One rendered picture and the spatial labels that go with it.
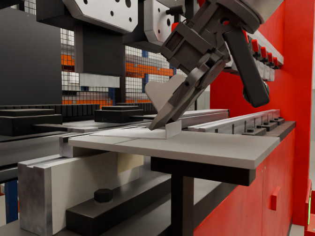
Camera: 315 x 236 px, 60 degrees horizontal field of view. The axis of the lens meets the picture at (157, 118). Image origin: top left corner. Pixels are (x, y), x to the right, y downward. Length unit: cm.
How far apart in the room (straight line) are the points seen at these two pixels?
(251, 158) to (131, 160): 28
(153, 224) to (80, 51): 29
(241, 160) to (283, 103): 225
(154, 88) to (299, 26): 224
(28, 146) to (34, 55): 43
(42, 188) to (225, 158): 24
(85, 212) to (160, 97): 19
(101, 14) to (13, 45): 58
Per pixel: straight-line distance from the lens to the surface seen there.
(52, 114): 66
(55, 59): 107
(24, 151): 68
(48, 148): 71
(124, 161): 50
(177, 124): 45
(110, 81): 51
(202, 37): 42
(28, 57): 101
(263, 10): 41
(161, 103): 40
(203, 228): 56
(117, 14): 48
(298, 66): 253
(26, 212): 44
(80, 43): 46
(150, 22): 57
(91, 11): 43
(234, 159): 29
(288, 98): 252
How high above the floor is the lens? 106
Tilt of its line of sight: 4 degrees down
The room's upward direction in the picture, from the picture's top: straight up
